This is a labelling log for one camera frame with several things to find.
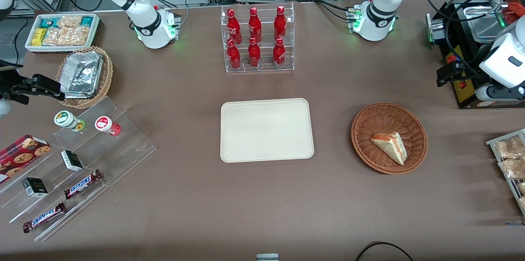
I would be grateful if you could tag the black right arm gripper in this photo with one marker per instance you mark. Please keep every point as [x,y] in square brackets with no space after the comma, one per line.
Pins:
[9,83]

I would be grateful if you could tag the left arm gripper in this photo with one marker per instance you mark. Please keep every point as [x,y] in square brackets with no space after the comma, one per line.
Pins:
[469,67]

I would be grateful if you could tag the triangle sandwich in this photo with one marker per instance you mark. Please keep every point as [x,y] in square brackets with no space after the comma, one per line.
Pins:
[391,146]

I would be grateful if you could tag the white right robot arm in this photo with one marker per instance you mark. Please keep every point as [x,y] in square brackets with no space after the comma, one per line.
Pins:
[143,27]

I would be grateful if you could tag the silver foil tray stack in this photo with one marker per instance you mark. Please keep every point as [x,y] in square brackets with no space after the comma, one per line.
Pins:
[82,74]

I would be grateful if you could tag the light tan wicker basket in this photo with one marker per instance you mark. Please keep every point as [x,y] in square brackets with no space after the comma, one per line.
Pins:
[107,76]

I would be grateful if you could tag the brown round wicker basket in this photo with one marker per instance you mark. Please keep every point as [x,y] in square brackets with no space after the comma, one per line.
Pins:
[369,138]

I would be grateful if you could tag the cream plastic serving tray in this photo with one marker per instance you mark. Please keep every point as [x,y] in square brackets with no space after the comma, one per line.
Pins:
[266,129]

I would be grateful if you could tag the black countertop fryer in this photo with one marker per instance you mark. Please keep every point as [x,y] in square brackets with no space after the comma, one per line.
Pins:
[463,92]

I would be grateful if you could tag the green lid yogurt cup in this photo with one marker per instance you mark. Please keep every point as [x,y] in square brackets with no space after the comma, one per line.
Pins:
[65,119]

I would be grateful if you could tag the yellow snack pack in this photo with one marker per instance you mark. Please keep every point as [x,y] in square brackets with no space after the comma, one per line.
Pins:
[39,37]

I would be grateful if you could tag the red plaid cookie box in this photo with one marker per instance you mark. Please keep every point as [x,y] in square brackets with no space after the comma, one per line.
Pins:
[20,156]

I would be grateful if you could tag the clear bag of crackers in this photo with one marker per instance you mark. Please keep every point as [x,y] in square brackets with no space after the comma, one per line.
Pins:
[69,21]
[67,36]

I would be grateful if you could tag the teal snack pack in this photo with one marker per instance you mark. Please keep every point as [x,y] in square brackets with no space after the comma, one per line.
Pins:
[50,22]
[87,21]

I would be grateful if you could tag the small black carton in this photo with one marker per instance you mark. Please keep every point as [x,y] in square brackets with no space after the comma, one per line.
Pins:
[72,161]
[35,187]

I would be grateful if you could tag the red lid yogurt cup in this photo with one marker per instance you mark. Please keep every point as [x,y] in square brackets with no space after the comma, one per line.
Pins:
[104,123]

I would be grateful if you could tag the white rectangular snack bin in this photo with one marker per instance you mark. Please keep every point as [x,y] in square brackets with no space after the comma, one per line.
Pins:
[95,27]

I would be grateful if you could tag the clear bag of pastries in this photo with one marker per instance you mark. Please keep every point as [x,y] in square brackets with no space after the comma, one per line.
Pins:
[514,168]
[510,148]
[521,188]

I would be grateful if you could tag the Snickers chocolate bar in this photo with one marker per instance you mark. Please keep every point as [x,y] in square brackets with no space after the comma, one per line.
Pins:
[82,184]
[44,217]

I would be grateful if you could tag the clear acrylic step display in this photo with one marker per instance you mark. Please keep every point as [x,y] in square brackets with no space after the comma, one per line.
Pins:
[123,150]

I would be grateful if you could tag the red cola bottle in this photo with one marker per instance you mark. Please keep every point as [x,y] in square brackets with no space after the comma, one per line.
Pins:
[233,25]
[233,56]
[279,53]
[254,55]
[254,25]
[280,23]

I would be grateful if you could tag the clear acrylic bottle rack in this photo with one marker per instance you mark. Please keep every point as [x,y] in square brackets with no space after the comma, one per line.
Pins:
[264,68]

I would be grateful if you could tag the small grey device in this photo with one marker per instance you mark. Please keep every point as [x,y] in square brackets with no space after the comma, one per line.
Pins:
[267,257]

